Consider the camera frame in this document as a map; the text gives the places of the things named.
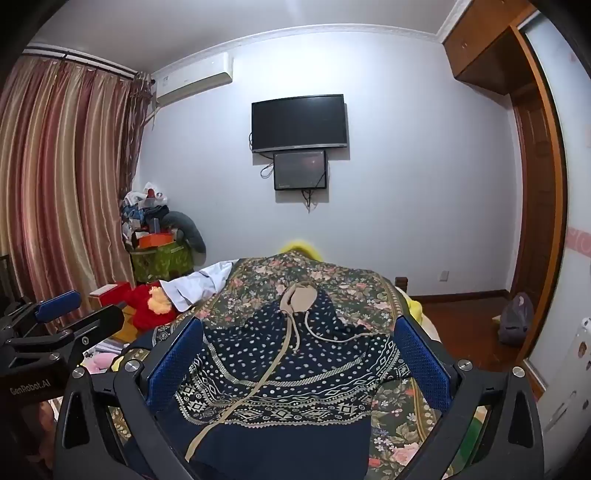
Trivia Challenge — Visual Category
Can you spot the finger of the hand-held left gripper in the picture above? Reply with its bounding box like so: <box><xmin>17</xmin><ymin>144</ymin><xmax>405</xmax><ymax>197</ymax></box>
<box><xmin>8</xmin><ymin>305</ymin><xmax>125</xmax><ymax>370</ymax></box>
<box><xmin>0</xmin><ymin>289</ymin><xmax>82</xmax><ymax>340</ymax></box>

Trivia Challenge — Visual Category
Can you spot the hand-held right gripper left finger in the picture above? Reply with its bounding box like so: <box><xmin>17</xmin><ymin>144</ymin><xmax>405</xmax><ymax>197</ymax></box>
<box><xmin>54</xmin><ymin>318</ymin><xmax>205</xmax><ymax>480</ymax></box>

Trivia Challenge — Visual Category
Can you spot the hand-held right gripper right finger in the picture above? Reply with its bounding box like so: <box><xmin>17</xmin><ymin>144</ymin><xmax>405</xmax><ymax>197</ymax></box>
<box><xmin>394</xmin><ymin>315</ymin><xmax>546</xmax><ymax>480</ymax></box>

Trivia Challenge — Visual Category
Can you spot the navy patterned hoodie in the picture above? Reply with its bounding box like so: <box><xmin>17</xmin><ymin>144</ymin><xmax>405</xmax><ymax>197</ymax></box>
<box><xmin>124</xmin><ymin>282</ymin><xmax>411</xmax><ymax>480</ymax></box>

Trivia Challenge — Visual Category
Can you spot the pile of bags and clothes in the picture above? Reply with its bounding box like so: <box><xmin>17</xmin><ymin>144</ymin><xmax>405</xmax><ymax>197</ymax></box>
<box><xmin>120</xmin><ymin>182</ymin><xmax>170</xmax><ymax>246</ymax></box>

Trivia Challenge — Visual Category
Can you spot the pink plush toy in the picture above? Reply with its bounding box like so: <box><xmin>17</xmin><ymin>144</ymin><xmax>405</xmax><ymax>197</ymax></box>
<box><xmin>82</xmin><ymin>352</ymin><xmax>117</xmax><ymax>376</ymax></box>

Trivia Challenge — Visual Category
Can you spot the red box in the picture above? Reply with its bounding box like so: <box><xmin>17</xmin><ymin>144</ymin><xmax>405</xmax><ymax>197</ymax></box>
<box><xmin>89</xmin><ymin>280</ymin><xmax>136</xmax><ymax>308</ymax></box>

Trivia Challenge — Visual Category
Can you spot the red plush toy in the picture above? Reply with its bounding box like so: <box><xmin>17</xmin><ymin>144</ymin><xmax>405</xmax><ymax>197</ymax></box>
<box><xmin>118</xmin><ymin>282</ymin><xmax>179</xmax><ymax>331</ymax></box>

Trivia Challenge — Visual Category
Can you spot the wooden skirting board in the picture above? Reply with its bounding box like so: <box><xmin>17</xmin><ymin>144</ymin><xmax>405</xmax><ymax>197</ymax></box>
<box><xmin>410</xmin><ymin>289</ymin><xmax>510</xmax><ymax>303</ymax></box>

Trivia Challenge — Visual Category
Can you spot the white shirt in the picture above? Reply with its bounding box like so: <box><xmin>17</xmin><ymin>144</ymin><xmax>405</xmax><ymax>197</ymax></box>
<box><xmin>161</xmin><ymin>259</ymin><xmax>239</xmax><ymax>311</ymax></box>

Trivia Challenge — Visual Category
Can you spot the green patterned box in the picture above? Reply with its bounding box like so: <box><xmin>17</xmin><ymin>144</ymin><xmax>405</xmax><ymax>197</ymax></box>
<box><xmin>130</xmin><ymin>244</ymin><xmax>195</xmax><ymax>284</ymax></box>

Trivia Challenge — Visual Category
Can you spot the grey plastic bag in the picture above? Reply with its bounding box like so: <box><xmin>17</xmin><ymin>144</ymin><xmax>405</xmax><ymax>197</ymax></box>
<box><xmin>497</xmin><ymin>292</ymin><xmax>536</xmax><ymax>347</ymax></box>

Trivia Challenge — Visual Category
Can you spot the green floral blanket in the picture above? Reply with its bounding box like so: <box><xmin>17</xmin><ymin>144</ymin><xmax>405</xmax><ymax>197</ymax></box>
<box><xmin>106</xmin><ymin>251</ymin><xmax>490</xmax><ymax>480</ymax></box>

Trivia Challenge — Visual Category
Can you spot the orange box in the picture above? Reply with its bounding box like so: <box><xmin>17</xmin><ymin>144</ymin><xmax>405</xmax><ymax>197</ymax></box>
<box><xmin>138</xmin><ymin>233</ymin><xmax>175</xmax><ymax>249</ymax></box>

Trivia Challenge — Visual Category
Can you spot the grey neck pillow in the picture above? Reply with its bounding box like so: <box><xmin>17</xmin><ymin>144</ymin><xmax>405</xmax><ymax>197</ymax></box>
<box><xmin>159</xmin><ymin>210</ymin><xmax>208</xmax><ymax>254</ymax></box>

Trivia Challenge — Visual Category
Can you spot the striped pink curtain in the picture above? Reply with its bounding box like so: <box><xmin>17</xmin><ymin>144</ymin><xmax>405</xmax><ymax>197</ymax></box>
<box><xmin>0</xmin><ymin>46</ymin><xmax>154</xmax><ymax>324</ymax></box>

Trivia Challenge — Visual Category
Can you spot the wooden door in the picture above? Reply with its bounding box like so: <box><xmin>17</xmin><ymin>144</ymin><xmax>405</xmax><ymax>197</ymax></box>
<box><xmin>510</xmin><ymin>90</ymin><xmax>555</xmax><ymax>301</ymax></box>

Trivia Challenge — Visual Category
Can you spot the white air conditioner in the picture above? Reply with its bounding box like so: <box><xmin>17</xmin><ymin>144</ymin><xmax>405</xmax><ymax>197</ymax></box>
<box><xmin>151</xmin><ymin>52</ymin><xmax>234</xmax><ymax>110</ymax></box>

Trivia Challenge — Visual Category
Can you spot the wooden overhead cabinet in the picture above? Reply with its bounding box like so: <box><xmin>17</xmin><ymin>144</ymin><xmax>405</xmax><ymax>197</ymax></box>
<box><xmin>441</xmin><ymin>0</ymin><xmax>539</xmax><ymax>96</ymax></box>

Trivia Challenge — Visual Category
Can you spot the small black wall monitor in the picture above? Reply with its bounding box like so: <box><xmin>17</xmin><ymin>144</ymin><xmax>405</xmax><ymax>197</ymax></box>
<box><xmin>273</xmin><ymin>150</ymin><xmax>328</xmax><ymax>192</ymax></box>

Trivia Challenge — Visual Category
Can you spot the curtain rail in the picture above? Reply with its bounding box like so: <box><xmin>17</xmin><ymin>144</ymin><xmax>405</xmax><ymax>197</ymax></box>
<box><xmin>23</xmin><ymin>43</ymin><xmax>140</xmax><ymax>78</ymax></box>

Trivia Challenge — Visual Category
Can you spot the large black wall television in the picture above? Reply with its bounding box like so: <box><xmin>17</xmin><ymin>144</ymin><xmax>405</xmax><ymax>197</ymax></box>
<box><xmin>251</xmin><ymin>94</ymin><xmax>348</xmax><ymax>154</ymax></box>

